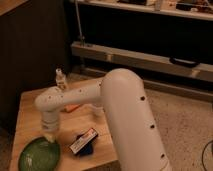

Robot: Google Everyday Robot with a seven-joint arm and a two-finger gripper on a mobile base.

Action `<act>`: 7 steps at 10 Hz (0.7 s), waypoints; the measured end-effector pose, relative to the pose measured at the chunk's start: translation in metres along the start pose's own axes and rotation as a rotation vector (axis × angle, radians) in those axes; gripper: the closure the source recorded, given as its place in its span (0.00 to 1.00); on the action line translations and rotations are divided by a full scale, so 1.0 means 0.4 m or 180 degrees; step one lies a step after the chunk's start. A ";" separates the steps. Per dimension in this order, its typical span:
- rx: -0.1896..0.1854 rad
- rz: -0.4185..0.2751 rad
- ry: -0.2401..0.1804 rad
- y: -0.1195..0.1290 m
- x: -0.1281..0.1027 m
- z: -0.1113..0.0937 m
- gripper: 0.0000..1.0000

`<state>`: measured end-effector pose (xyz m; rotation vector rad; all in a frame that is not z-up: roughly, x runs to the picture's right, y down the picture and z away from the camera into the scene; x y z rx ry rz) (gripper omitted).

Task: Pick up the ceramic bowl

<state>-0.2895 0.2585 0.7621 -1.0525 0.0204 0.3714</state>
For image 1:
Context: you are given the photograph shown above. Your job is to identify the black case handle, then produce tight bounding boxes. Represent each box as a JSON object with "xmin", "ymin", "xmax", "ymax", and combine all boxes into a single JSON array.
[{"xmin": 169, "ymin": 58, "xmax": 200, "ymax": 68}]

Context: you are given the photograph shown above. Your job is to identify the small white bottle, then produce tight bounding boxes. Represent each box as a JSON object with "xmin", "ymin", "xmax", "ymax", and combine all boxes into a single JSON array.
[{"xmin": 55, "ymin": 68, "xmax": 68, "ymax": 91}]

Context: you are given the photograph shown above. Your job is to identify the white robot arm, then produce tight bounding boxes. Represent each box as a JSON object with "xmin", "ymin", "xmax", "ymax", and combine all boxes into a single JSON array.
[{"xmin": 35, "ymin": 68, "xmax": 172, "ymax": 171}]

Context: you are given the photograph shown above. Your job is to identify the metal pole stand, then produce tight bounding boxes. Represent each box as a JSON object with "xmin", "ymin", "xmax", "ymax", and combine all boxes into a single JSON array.
[{"xmin": 74, "ymin": 0, "xmax": 85, "ymax": 46}]

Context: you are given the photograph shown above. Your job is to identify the blue object under box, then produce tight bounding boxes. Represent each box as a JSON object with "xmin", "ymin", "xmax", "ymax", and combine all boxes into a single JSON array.
[{"xmin": 77, "ymin": 140, "xmax": 94, "ymax": 157}]

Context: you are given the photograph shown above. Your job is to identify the green ceramic bowl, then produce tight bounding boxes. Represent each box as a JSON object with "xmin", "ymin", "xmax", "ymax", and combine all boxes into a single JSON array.
[{"xmin": 18, "ymin": 137, "xmax": 60, "ymax": 171}]

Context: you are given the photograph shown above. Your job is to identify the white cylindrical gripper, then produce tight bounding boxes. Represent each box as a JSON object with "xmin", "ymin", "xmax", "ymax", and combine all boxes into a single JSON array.
[{"xmin": 41, "ymin": 112, "xmax": 60, "ymax": 143}]

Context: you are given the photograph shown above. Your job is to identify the black white red box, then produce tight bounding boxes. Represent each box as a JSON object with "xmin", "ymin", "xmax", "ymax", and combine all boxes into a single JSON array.
[{"xmin": 69, "ymin": 128, "xmax": 98, "ymax": 155}]

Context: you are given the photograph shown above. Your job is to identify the cluttered shelf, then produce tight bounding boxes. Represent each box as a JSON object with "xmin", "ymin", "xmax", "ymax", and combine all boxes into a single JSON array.
[{"xmin": 69, "ymin": 0, "xmax": 213, "ymax": 21}]

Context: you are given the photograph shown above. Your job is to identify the long grey case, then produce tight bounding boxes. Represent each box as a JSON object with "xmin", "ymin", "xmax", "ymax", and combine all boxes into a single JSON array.
[{"xmin": 71, "ymin": 41, "xmax": 213, "ymax": 82}]

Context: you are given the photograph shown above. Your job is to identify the orange carrot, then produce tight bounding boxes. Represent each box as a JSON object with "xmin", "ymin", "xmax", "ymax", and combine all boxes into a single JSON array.
[{"xmin": 63, "ymin": 105, "xmax": 81, "ymax": 113}]

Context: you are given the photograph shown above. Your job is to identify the wooden table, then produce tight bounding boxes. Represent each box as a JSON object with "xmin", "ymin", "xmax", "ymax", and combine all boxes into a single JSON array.
[{"xmin": 9, "ymin": 78, "xmax": 118, "ymax": 171}]

